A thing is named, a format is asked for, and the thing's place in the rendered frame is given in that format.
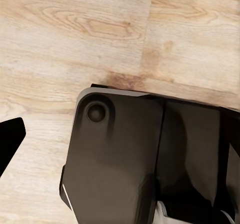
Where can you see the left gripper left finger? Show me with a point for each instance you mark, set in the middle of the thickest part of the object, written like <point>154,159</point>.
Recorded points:
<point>12,133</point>

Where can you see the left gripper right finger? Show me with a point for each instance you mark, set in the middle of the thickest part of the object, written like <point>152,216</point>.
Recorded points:
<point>232,133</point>

